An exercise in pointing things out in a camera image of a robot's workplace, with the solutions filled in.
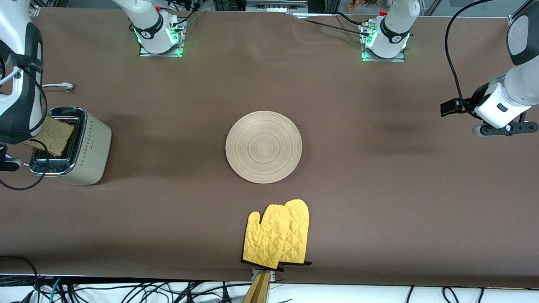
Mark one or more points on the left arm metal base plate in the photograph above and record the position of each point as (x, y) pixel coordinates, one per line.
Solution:
(379, 59)

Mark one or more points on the cream chrome two-slot toaster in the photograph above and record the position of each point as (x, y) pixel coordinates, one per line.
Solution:
(90, 147)

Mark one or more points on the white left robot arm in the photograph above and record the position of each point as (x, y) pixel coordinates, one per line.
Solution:
(393, 29)

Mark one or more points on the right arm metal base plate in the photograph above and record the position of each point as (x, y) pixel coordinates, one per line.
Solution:
(145, 53)

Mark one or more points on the yellow quilted oven mitt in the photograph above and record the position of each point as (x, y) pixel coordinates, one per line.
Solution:
(300, 227)
(265, 240)

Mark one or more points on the aluminium frame rail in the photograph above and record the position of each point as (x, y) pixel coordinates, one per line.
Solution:
(273, 6)

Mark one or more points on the round light wooden plate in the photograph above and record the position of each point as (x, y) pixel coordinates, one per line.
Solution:
(263, 147)

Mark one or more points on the small metal bracket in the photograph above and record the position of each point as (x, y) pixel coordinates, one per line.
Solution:
(273, 275)

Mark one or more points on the slice of brown-crust bread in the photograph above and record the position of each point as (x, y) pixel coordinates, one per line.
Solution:
(54, 136)

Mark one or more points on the orange background object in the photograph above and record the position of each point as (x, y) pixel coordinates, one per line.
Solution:
(362, 4)

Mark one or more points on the wooden stick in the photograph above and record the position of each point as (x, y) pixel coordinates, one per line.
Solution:
(257, 290)

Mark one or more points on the aluminium corner profile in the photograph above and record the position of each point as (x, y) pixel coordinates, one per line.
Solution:
(36, 10)
(513, 20)

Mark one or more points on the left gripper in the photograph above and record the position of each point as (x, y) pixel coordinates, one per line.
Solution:
(468, 103)

